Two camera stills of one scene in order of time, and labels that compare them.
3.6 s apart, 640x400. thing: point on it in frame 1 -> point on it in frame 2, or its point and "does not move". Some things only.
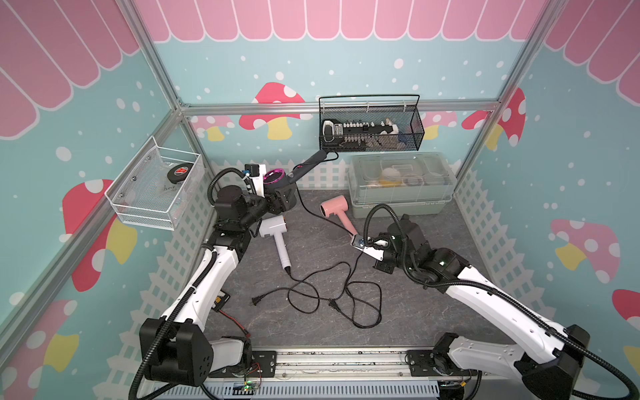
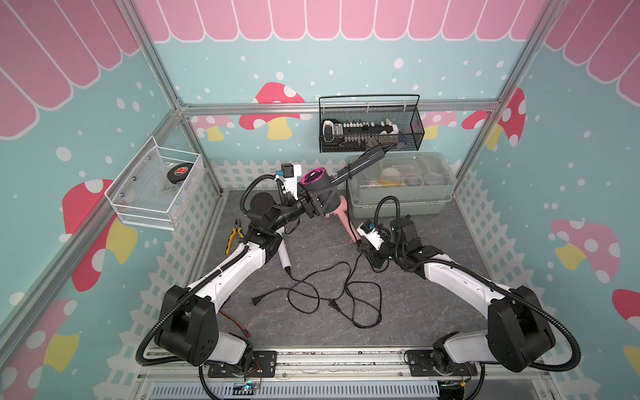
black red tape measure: x=177 y=172 does not move
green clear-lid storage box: x=414 y=182 does not move
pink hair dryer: x=339 y=206 does not move
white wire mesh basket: x=157 y=186 does not move
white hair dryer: x=276 y=226 does not move
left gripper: x=282 y=206 -> x=312 y=207
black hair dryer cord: x=316 y=215 -> x=384 y=147
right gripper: x=382 y=267 -> x=371 y=252
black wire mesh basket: x=370 y=123 does not move
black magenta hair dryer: x=276 y=178 -> x=315 y=179
